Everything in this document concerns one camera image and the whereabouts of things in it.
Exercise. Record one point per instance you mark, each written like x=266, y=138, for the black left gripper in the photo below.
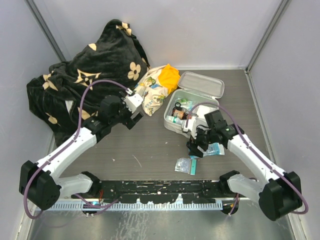
x=129, y=122

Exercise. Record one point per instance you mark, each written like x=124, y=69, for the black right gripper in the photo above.
x=192, y=146

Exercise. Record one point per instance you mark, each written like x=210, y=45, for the small bag with teal header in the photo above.
x=186, y=165

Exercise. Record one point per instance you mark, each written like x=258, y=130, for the white bottle green label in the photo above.
x=175, y=120

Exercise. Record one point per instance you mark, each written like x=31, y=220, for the brown glass medicine bottle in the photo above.
x=179, y=113

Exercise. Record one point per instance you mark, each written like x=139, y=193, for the grey medicine kit case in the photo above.
x=197, y=88

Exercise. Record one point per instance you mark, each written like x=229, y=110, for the bagged teal plaster strips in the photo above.
x=187, y=105

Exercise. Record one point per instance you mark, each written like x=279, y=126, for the black handled scissors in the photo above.
x=178, y=104

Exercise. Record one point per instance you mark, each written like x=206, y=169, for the white gauze pad packet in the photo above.
x=204, y=109

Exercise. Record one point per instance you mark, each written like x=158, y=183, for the small green sachet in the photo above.
x=183, y=101

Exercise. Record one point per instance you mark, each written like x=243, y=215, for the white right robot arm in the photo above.
x=276, y=191

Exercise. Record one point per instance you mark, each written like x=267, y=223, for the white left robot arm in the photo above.
x=41, y=181

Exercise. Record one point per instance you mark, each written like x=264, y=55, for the light blue wipes pouch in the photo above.
x=214, y=149

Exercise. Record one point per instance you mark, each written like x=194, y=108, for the yellow cloth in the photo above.
x=169, y=78

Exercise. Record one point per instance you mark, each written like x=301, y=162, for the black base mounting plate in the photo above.
x=160, y=191

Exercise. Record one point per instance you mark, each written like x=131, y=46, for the black floral fleece blanket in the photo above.
x=69, y=91

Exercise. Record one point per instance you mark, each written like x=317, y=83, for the white slotted cable duct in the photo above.
x=78, y=205

